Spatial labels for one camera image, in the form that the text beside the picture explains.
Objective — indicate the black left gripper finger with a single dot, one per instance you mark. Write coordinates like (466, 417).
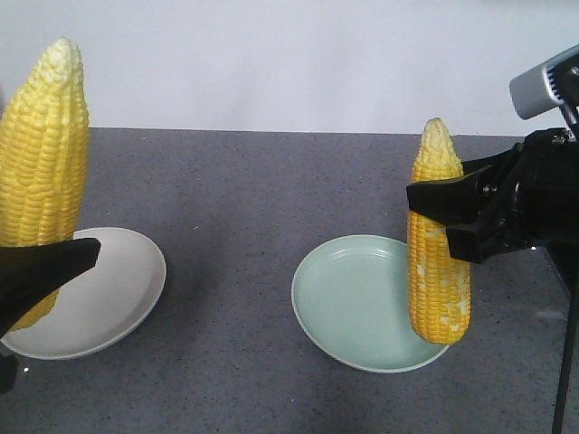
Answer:
(8, 372)
(30, 274)

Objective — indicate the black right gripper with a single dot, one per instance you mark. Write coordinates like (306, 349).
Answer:
(545, 198)

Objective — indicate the speckled yellow corn cob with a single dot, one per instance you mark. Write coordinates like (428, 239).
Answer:
(438, 285)

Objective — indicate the bright yellow corn cob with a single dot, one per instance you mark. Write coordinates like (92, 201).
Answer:
(44, 152)

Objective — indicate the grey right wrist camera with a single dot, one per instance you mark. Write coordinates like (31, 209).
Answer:
(551, 84)

